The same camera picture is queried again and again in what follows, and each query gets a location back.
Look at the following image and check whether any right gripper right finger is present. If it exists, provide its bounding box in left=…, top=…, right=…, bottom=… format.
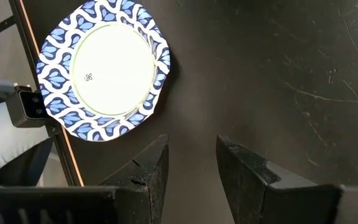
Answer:
left=216, top=135, right=341, bottom=224

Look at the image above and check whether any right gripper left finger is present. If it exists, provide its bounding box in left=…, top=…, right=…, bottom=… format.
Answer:
left=99, top=134, right=170, bottom=224

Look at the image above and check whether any blue white paper bowl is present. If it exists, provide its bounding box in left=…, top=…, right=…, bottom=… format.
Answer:
left=35, top=0, right=172, bottom=142

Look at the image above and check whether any person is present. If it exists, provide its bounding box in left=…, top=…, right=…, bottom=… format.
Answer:
left=0, top=101, right=50, bottom=185

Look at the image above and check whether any black table-level camera box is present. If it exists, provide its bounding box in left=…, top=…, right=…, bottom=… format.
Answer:
left=6, top=83, right=52, bottom=128

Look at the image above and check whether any black metal table frame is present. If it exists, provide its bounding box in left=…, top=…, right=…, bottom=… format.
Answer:
left=0, top=0, right=85, bottom=187

